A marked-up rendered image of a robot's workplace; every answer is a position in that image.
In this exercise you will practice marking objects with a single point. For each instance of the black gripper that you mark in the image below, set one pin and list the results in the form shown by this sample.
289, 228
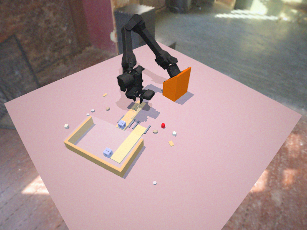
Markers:
144, 94

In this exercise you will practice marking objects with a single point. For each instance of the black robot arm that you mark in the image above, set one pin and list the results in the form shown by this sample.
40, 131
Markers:
130, 75

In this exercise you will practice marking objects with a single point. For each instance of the blue letter cube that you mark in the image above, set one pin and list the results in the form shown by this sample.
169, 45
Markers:
122, 124

